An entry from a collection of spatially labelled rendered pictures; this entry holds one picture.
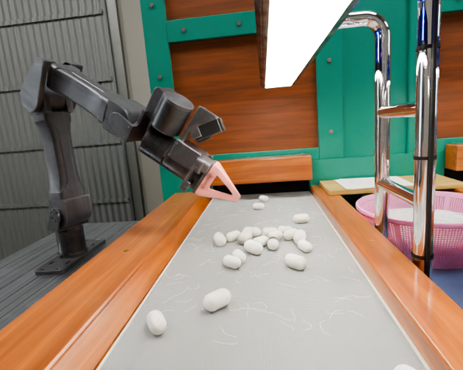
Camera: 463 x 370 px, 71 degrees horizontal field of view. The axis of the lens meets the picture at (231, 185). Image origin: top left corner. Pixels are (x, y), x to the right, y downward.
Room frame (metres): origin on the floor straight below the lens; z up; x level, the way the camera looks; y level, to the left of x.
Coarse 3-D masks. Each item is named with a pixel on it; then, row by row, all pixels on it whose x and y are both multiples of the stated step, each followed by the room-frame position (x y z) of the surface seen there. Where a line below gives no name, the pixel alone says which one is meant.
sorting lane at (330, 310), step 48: (192, 240) 0.61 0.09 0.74; (288, 240) 0.57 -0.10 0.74; (336, 240) 0.55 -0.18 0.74; (192, 288) 0.42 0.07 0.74; (240, 288) 0.41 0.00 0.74; (288, 288) 0.40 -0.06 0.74; (336, 288) 0.39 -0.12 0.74; (144, 336) 0.32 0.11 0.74; (192, 336) 0.31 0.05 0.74; (240, 336) 0.30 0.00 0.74; (288, 336) 0.30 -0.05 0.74; (336, 336) 0.29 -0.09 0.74; (384, 336) 0.29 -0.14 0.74
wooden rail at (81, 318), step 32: (192, 192) 0.98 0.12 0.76; (160, 224) 0.66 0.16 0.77; (192, 224) 0.71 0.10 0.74; (96, 256) 0.50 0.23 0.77; (128, 256) 0.49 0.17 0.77; (160, 256) 0.51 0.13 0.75; (64, 288) 0.40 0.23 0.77; (96, 288) 0.39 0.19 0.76; (128, 288) 0.40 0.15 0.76; (32, 320) 0.33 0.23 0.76; (64, 320) 0.32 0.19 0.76; (96, 320) 0.32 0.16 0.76; (128, 320) 0.35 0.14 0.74; (0, 352) 0.27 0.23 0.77; (32, 352) 0.27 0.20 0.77; (64, 352) 0.27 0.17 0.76; (96, 352) 0.29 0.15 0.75
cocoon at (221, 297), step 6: (210, 294) 0.36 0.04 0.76; (216, 294) 0.36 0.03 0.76; (222, 294) 0.36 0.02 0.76; (228, 294) 0.36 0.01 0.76; (204, 300) 0.35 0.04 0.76; (210, 300) 0.35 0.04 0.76; (216, 300) 0.35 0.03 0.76; (222, 300) 0.36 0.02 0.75; (228, 300) 0.36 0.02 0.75; (204, 306) 0.35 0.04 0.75; (210, 306) 0.35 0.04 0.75; (216, 306) 0.35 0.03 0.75; (222, 306) 0.36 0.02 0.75
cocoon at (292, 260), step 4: (288, 256) 0.46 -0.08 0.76; (292, 256) 0.45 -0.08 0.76; (296, 256) 0.45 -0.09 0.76; (300, 256) 0.45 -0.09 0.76; (284, 260) 0.46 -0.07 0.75; (288, 260) 0.45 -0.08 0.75; (292, 260) 0.45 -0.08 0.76; (296, 260) 0.44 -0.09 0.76; (300, 260) 0.44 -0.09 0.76; (304, 260) 0.44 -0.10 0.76; (288, 264) 0.45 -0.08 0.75; (292, 264) 0.45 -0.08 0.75; (296, 264) 0.44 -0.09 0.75; (300, 264) 0.44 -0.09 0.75; (304, 264) 0.44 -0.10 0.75; (296, 268) 0.44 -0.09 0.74; (300, 268) 0.44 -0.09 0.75
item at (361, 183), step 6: (336, 180) 0.92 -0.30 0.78; (342, 180) 0.91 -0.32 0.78; (348, 180) 0.91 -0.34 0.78; (354, 180) 0.90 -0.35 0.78; (360, 180) 0.89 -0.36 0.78; (366, 180) 0.89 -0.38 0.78; (372, 180) 0.88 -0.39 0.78; (396, 180) 0.85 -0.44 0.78; (402, 180) 0.85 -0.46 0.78; (348, 186) 0.82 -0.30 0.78; (354, 186) 0.81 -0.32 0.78; (360, 186) 0.81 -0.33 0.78; (366, 186) 0.80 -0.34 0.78; (372, 186) 0.79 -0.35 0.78
